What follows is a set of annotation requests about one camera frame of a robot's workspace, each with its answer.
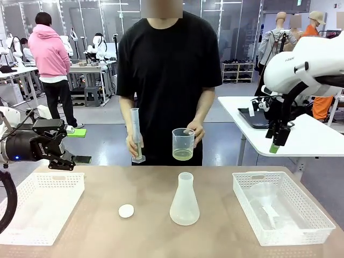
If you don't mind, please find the person's left forearm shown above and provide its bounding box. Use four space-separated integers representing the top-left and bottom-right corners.
192 87 216 127

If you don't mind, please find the white perforated plastic basket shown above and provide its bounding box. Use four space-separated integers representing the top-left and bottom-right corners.
232 171 336 247
0 171 85 246

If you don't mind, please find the person's right forearm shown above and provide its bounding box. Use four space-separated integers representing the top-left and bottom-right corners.
119 96 139 140

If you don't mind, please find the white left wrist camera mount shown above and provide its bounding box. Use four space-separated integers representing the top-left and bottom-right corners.
36 104 53 120

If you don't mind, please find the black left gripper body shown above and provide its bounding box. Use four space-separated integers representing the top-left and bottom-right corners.
5 133 65 164

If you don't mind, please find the black tray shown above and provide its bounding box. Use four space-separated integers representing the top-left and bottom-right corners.
238 107 271 130

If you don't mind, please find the person's right hand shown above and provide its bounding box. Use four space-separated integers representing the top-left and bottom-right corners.
125 133 145 159

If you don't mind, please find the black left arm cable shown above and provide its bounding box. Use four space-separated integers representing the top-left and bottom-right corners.
0 169 18 234

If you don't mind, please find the person's left hand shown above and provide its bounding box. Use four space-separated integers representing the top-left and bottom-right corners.
184 120 205 148

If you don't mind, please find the black tripod pole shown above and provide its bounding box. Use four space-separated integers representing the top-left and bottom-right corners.
112 33 119 76

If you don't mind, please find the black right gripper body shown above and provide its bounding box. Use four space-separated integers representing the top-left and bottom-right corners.
264 96 299 127

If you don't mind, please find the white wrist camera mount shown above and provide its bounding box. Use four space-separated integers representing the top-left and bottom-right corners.
36 104 53 120
251 95 270 112

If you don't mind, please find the white desk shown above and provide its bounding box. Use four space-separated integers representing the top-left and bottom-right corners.
0 66 41 108

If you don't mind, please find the translucent plastic Erlenmeyer flask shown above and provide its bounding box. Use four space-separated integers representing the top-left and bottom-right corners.
169 172 201 226

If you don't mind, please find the shoe rack with shoes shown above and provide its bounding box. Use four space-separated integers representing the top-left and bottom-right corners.
221 61 255 84

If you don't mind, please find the person in pink hoodie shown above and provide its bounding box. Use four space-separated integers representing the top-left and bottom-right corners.
27 12 84 129

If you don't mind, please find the workbench with metal frame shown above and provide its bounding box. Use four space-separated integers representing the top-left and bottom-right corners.
68 60 119 105

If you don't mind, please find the seated person in white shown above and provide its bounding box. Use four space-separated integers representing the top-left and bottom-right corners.
20 37 35 64

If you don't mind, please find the white round flask cap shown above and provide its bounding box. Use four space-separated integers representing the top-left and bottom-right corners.
118 204 134 219

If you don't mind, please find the grey plastic stool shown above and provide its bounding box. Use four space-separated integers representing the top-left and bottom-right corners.
84 86 103 108

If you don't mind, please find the mannequin in orange with cap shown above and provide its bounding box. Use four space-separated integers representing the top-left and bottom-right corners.
303 10 334 121

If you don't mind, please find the clear plastic graduated cylinder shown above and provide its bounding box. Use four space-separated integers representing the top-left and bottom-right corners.
130 107 146 164

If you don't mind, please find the mannequin in grey hoodie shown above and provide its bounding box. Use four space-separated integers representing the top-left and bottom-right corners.
257 12 298 97

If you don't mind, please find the mannequin in black dress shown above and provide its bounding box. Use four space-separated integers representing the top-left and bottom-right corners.
283 15 303 52

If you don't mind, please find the person in black t-shirt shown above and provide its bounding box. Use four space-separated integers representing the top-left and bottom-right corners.
116 0 223 167

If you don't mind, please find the clear plastic measuring beaker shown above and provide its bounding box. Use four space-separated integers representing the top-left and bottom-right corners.
171 128 196 161

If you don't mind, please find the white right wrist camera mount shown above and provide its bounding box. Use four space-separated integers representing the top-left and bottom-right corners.
251 95 270 112

